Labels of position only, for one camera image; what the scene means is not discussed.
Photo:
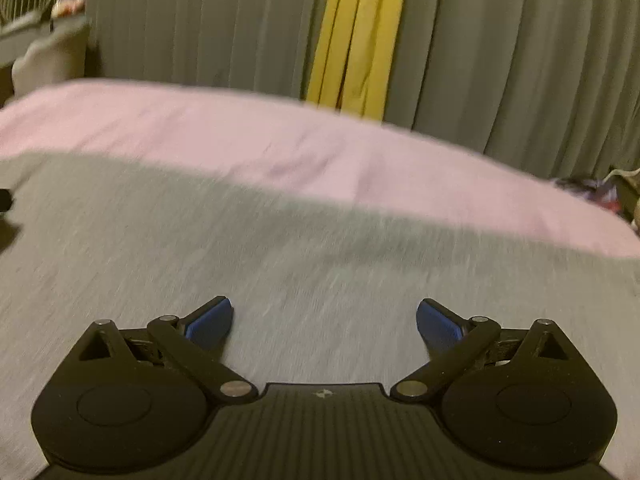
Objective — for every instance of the pile of colourful clutter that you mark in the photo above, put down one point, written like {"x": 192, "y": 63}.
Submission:
{"x": 607, "y": 190}

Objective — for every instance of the white chair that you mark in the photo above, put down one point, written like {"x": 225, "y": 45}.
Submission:
{"x": 50, "y": 62}

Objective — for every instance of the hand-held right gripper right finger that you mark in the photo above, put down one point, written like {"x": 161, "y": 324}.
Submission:
{"x": 439, "y": 324}

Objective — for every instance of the grey curtain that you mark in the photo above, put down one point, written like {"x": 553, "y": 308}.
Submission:
{"x": 520, "y": 60}
{"x": 200, "y": 25}

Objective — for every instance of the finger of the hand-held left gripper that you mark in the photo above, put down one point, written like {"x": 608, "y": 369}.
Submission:
{"x": 7, "y": 235}
{"x": 4, "y": 200}

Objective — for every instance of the grey pants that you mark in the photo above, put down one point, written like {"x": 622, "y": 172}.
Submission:
{"x": 210, "y": 240}

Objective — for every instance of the yellow curtain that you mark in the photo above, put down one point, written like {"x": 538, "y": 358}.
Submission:
{"x": 357, "y": 35}

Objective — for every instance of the pink blanket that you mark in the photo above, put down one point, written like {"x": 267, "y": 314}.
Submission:
{"x": 240, "y": 130}

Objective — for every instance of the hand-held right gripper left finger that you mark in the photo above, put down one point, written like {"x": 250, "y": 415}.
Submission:
{"x": 210, "y": 324}

